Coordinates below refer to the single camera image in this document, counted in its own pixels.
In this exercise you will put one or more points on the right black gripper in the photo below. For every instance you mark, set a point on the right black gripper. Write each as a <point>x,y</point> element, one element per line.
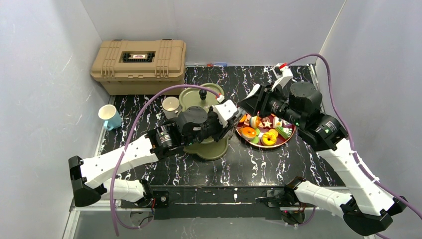
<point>262,103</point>

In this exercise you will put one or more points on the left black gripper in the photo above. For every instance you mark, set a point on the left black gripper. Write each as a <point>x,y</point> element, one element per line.
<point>221,130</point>

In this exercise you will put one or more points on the orange glazed donut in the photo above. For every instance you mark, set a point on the orange glazed donut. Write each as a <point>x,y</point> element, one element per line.
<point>248,133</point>

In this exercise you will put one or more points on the white cream cake piece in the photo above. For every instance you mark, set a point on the white cream cake piece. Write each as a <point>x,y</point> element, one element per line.
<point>277,122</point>

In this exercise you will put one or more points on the yellow frosted donut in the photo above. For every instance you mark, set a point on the yellow frosted donut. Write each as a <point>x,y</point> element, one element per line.
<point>268,139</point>

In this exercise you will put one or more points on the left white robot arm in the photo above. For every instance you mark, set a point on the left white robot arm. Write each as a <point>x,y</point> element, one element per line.
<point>94,178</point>

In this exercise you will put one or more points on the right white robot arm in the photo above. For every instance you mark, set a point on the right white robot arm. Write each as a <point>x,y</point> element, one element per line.
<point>367,208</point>

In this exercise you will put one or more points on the star shaped cookie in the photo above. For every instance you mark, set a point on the star shaped cookie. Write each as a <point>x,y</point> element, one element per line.
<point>266,122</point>

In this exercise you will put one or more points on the dark red round tray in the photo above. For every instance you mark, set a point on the dark red round tray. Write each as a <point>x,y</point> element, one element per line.
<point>244,122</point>

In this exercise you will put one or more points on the green layered cake slice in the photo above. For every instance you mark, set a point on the green layered cake slice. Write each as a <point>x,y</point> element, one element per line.
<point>284,132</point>

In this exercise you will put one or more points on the red blue pen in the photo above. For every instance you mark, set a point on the red blue pen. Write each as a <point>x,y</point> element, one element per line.
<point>217,64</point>

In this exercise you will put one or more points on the tan plastic toolbox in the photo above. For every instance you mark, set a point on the tan plastic toolbox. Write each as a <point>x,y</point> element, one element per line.
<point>125,67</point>

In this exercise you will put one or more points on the blue mug cream interior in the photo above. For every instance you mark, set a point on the blue mug cream interior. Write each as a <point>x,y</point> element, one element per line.
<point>110,116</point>

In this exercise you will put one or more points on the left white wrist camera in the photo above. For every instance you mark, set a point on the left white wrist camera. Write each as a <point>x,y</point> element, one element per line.
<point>225,110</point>

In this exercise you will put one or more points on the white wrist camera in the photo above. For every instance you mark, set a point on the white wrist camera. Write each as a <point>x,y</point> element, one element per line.
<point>283,75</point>
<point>225,110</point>

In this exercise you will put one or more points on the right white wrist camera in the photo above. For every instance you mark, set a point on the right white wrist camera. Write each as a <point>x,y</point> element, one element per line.
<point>283,75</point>

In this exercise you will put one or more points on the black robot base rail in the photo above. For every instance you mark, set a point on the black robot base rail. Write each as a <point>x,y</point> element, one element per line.
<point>269,202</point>

